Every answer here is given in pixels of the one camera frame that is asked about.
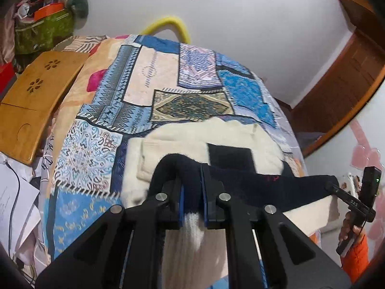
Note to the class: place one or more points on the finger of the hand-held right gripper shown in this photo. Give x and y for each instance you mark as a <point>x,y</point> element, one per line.
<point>346,197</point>

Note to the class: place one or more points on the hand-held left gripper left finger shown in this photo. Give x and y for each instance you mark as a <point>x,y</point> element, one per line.
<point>181,209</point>

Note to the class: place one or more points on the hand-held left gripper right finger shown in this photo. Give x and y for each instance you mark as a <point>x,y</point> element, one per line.
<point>206,206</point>

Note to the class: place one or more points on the black and white striped sweater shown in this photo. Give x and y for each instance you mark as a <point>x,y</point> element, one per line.
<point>234,144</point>

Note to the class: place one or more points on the person's right hand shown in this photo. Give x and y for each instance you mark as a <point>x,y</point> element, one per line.
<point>349,225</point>

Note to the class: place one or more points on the wooden door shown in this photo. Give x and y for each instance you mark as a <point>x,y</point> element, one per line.
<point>346,72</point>

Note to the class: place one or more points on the blue patchwork quilt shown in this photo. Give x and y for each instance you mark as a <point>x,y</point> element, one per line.
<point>120,102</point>

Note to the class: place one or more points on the white paper sheets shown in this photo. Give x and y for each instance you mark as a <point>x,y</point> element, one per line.
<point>24,204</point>

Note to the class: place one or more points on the peach floral bedsheet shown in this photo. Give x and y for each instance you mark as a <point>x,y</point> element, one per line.
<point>90,66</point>

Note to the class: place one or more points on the wooden lap desk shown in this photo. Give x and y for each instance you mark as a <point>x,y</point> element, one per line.
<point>36,102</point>

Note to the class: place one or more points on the yellow foam tube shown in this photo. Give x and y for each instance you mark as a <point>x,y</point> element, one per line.
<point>174,25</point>

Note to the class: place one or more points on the red box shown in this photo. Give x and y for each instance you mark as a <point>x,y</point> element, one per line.
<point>6,76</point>

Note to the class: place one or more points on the green fabric storage box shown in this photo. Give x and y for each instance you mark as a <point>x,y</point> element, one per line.
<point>42,34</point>

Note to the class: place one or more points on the orange box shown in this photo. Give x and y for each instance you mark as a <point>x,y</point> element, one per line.
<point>48,10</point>

